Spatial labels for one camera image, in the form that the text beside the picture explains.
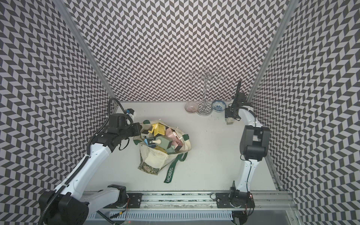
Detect green pencil sharpener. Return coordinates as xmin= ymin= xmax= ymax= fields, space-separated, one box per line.
xmin=151 ymin=136 xmax=175 ymax=154

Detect cream pencil sharpener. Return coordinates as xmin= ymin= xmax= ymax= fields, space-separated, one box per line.
xmin=226 ymin=117 xmax=234 ymax=125

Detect blue white ceramic bowl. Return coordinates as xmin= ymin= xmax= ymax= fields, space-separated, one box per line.
xmin=211 ymin=100 xmax=227 ymax=113

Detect blue pencil sharpener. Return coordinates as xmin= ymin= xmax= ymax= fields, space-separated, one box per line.
xmin=144 ymin=137 xmax=156 ymax=148

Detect yellow pencil sharpener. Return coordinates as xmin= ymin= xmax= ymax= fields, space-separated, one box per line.
xmin=149 ymin=123 xmax=166 ymax=137

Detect clear glass mug tree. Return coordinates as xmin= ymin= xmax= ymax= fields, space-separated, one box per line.
xmin=188 ymin=67 xmax=224 ymax=116

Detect cream tote bag green handles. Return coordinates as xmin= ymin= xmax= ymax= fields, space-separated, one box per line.
xmin=133 ymin=120 xmax=192 ymax=184

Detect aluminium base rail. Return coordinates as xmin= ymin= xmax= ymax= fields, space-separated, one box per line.
xmin=61 ymin=191 xmax=302 ymax=225

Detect pink ceramic bowl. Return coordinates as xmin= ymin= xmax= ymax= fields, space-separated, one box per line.
xmin=184 ymin=102 xmax=199 ymax=114

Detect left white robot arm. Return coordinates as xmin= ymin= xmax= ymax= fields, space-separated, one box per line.
xmin=38 ymin=122 xmax=142 ymax=225

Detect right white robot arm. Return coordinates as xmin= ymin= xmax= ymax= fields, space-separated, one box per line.
xmin=215 ymin=91 xmax=271 ymax=210

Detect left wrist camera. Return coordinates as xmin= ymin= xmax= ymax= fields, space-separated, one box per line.
xmin=108 ymin=108 xmax=136 ymax=129

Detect pink pencil sharpener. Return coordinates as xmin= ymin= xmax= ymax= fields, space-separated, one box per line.
xmin=165 ymin=128 xmax=183 ymax=152

